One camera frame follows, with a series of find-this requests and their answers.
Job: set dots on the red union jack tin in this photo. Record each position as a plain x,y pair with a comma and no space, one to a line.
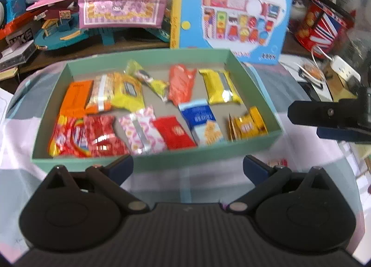
319,29

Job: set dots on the blue white cracker packet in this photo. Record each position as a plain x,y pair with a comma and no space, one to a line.
201,122

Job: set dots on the gold yellow snack packet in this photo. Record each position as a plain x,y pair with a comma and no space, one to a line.
219,87

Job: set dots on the blue toy train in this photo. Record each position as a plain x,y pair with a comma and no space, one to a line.
11,9

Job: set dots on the small gold orange packet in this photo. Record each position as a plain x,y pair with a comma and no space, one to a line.
249,125

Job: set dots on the red shiny snack packet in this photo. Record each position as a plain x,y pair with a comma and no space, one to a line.
101,137

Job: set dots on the teal toy playset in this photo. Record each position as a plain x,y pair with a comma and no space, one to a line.
59,33

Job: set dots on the orange flat snack box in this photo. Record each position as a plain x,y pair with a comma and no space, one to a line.
75,99

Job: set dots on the orange red snack packet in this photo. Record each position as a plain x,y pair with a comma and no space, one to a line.
181,83

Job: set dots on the yellow green snack packet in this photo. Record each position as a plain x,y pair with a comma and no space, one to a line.
159,87

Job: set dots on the mint green cardboard box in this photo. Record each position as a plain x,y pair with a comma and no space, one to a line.
159,60

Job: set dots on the pink white candy packet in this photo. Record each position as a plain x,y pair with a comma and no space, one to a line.
141,133

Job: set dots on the orange white snack packet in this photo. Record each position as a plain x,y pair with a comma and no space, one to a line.
101,94

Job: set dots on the red rainbow candy packet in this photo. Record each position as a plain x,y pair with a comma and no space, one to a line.
69,138

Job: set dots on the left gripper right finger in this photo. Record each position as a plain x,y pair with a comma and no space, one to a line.
268,181

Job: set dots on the red square snack packet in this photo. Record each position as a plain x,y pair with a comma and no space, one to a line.
173,133

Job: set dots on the large yellow snack bag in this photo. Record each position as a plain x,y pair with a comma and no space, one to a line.
128,93

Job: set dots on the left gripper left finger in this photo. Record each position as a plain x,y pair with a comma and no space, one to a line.
107,181

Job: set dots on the red green snack packet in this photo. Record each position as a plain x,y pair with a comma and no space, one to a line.
278,163

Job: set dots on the blue toy set box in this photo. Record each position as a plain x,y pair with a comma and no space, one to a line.
253,30

